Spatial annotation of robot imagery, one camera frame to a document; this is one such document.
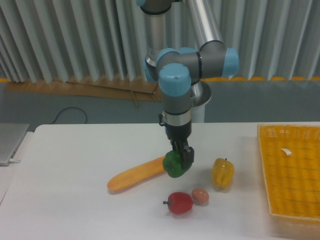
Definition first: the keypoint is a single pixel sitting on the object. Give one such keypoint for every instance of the white paper label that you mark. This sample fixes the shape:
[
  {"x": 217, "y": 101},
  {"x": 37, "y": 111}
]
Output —
[{"x": 286, "y": 151}]

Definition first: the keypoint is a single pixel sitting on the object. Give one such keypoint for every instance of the red toy bell pepper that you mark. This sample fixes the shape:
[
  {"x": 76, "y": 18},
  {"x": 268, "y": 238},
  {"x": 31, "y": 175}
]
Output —
[{"x": 179, "y": 203}]

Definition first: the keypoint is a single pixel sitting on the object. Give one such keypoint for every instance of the brown cardboard sheet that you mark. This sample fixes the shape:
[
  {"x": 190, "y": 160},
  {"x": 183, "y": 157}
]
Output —
[{"x": 136, "y": 90}]

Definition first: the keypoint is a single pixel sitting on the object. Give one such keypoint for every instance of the orange toy bread loaf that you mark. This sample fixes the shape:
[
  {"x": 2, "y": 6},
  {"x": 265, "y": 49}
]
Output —
[{"x": 136, "y": 175}]

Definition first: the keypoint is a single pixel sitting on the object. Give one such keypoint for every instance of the yellow woven basket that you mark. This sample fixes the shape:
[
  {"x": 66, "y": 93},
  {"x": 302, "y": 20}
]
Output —
[{"x": 292, "y": 182}]

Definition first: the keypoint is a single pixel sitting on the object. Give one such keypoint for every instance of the silver laptop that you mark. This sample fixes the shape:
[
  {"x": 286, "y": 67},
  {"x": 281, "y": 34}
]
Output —
[{"x": 11, "y": 137}]

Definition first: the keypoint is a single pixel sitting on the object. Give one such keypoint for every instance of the yellow toy bell pepper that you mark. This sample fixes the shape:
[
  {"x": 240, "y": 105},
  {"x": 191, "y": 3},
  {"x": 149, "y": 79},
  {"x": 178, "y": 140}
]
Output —
[{"x": 222, "y": 173}]

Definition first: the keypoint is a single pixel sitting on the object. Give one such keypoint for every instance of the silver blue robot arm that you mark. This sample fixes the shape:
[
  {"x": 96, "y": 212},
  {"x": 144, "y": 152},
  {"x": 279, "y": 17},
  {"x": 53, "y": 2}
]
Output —
[{"x": 177, "y": 71}]

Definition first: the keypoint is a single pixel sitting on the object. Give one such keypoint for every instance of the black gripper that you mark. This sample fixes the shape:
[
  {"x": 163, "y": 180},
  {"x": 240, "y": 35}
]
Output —
[{"x": 178, "y": 136}]

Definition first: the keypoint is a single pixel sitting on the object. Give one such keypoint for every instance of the green toy bell pepper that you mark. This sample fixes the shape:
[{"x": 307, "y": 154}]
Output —
[{"x": 173, "y": 164}]

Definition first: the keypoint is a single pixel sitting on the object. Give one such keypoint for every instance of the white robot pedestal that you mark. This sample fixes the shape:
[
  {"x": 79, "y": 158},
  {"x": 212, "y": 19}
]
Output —
[{"x": 201, "y": 95}]

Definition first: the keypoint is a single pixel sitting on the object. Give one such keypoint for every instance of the brown toy egg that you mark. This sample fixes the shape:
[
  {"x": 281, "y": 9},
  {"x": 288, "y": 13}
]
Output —
[{"x": 200, "y": 196}]

